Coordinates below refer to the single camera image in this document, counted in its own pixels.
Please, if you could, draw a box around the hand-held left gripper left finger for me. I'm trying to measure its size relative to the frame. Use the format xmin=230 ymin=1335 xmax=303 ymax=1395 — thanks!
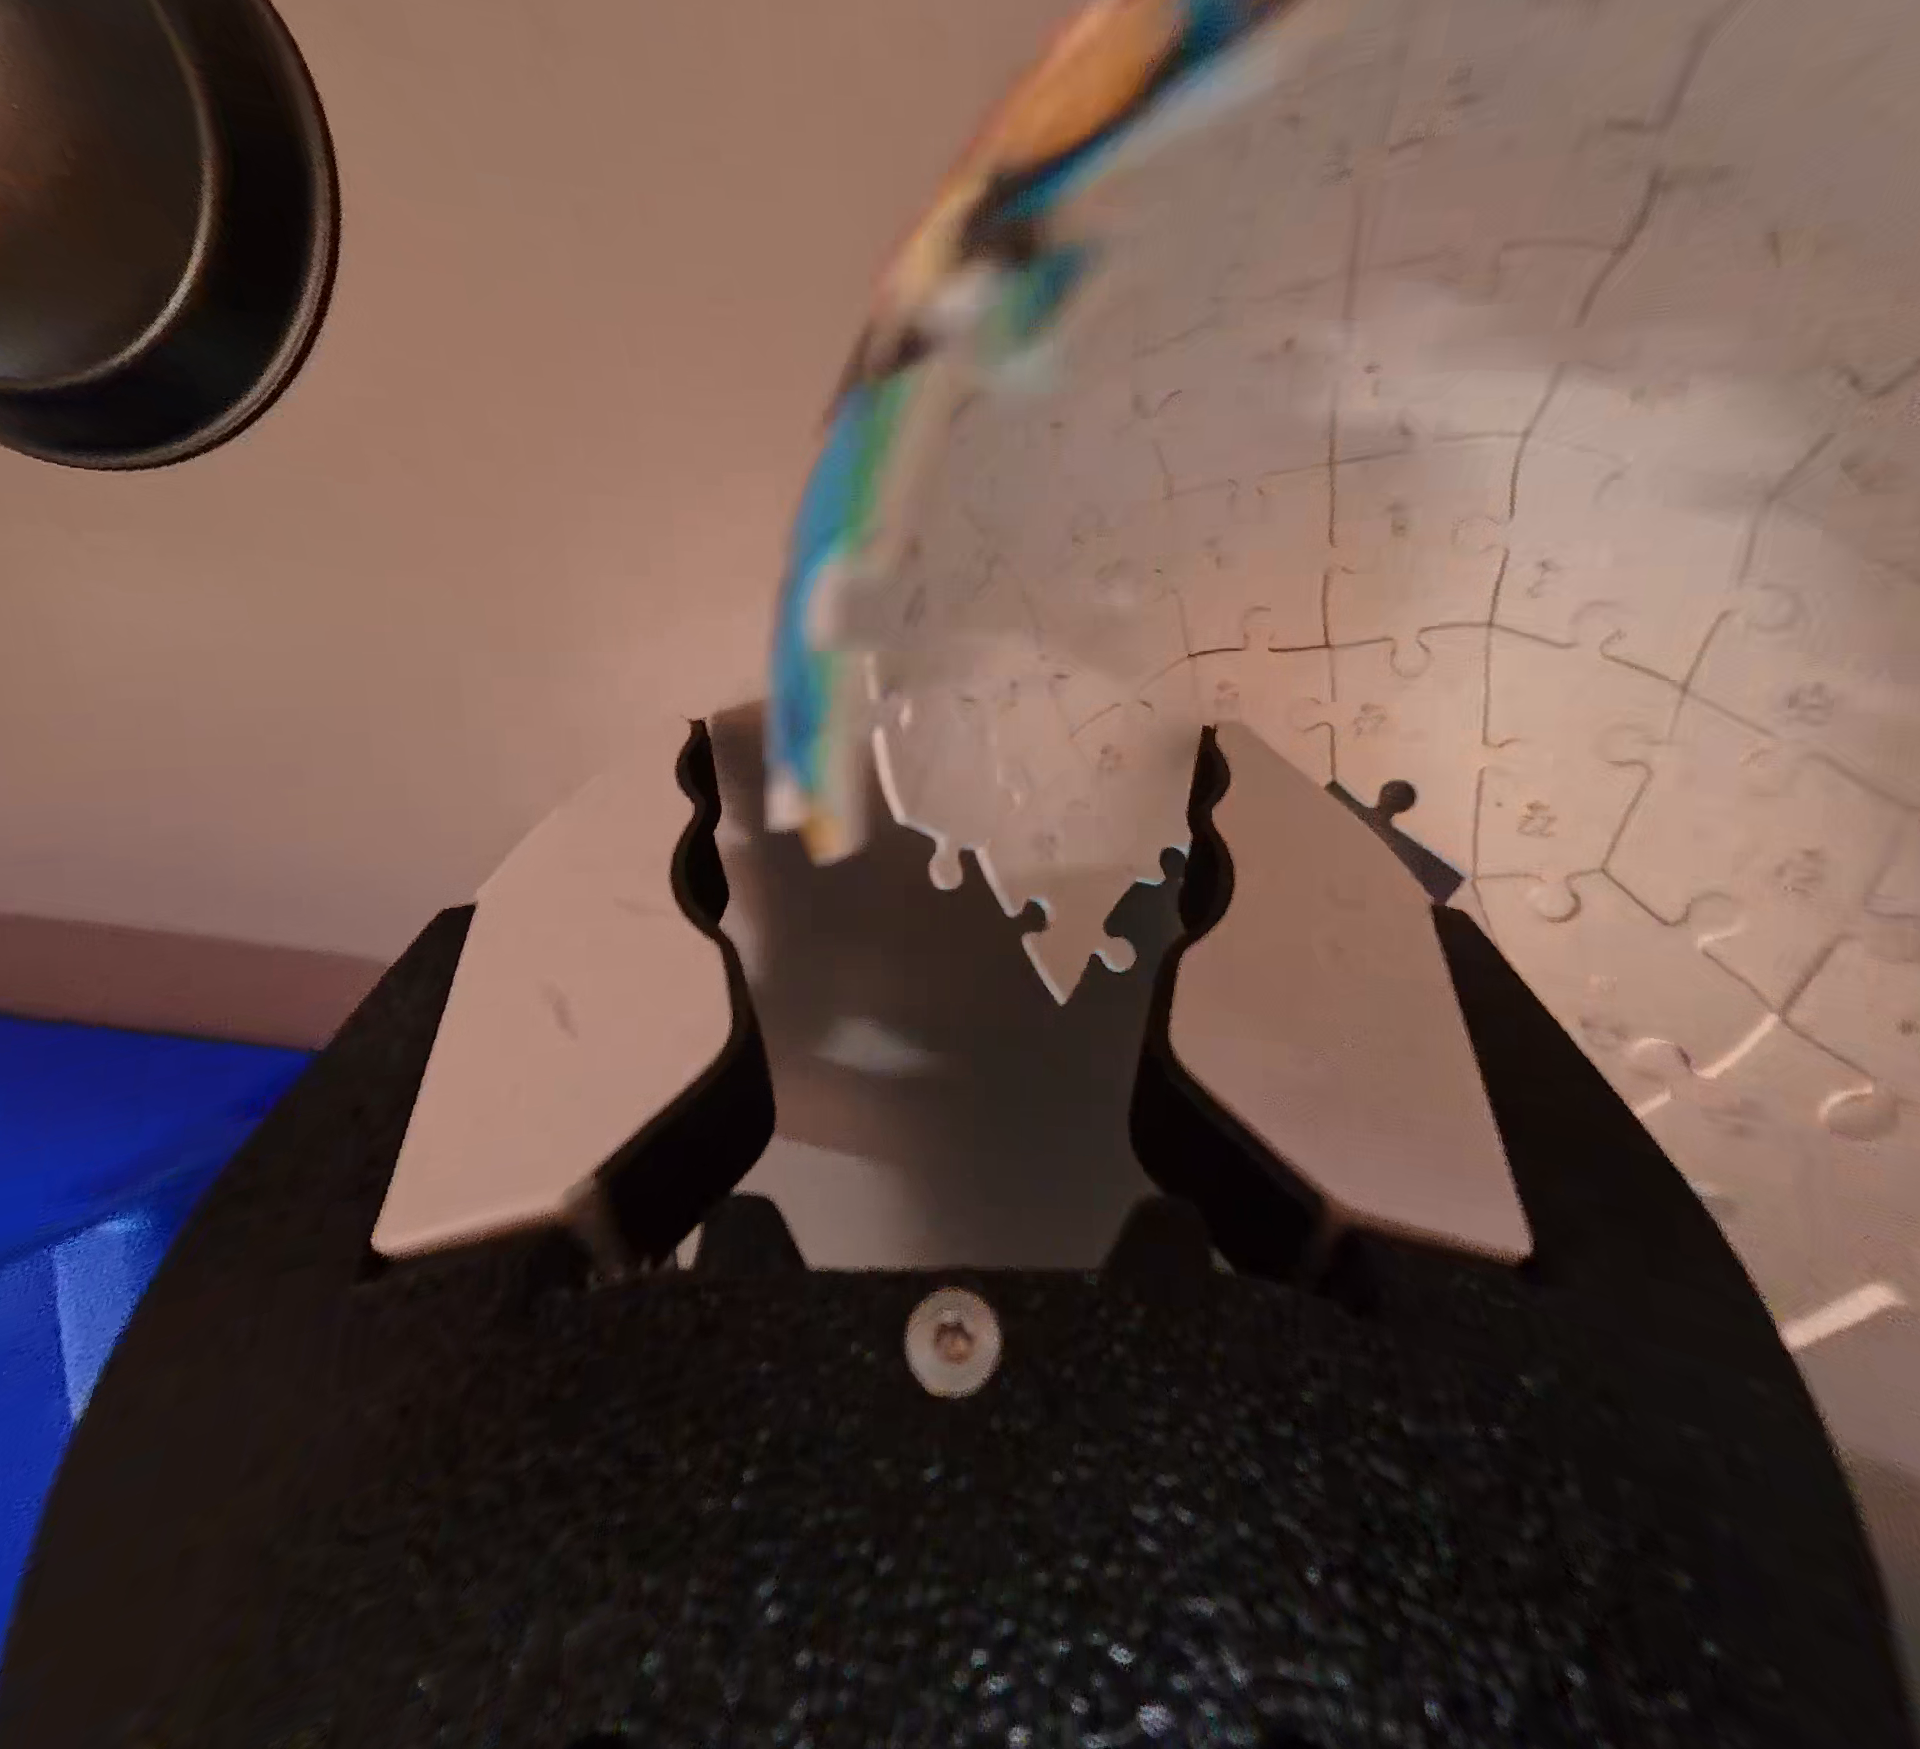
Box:
xmin=368 ymin=716 xmax=777 ymax=1277

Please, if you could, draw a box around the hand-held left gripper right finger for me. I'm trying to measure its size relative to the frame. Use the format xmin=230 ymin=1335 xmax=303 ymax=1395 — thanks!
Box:
xmin=1129 ymin=723 xmax=1539 ymax=1283

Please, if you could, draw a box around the colourful printed puzzle ball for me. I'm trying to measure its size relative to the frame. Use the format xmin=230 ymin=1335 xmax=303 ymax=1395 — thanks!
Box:
xmin=765 ymin=0 xmax=1920 ymax=1350

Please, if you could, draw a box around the blue plastic bin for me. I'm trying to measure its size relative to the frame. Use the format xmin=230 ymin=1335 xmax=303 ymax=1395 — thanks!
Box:
xmin=0 ymin=1007 xmax=324 ymax=1629

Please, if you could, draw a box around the black round stand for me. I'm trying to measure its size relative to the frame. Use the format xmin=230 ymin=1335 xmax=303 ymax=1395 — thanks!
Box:
xmin=0 ymin=0 xmax=343 ymax=472

